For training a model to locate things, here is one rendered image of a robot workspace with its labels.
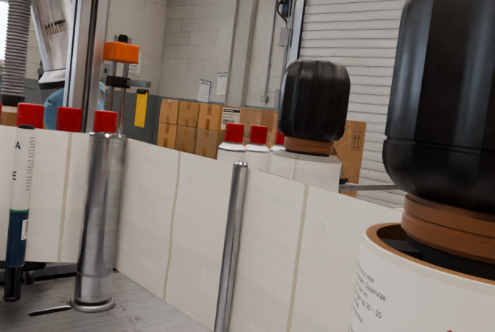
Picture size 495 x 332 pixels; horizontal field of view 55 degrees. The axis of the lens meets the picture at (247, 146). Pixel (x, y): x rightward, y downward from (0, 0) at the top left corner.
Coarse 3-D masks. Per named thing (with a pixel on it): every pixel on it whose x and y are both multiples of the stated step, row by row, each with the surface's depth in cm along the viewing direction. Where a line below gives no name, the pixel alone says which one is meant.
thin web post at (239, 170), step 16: (240, 176) 38; (240, 192) 38; (240, 208) 38; (240, 224) 38; (224, 240) 38; (224, 256) 38; (224, 272) 38; (224, 288) 38; (224, 304) 38; (224, 320) 38
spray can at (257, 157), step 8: (256, 128) 89; (264, 128) 89; (256, 136) 89; (264, 136) 89; (248, 144) 90; (256, 144) 89; (264, 144) 90; (248, 152) 88; (256, 152) 88; (264, 152) 88; (248, 160) 88; (256, 160) 88; (264, 160) 89; (256, 168) 88; (264, 168) 89
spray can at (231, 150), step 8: (232, 128) 85; (240, 128) 85; (232, 136) 85; (240, 136) 85; (224, 144) 85; (232, 144) 85; (240, 144) 86; (224, 152) 84; (232, 152) 84; (240, 152) 84; (224, 160) 84; (232, 160) 84; (240, 160) 85
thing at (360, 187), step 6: (342, 186) 113; (348, 186) 115; (354, 186) 116; (360, 186) 118; (366, 186) 119; (372, 186) 121; (378, 186) 123; (384, 186) 124; (390, 186) 126; (396, 186) 128
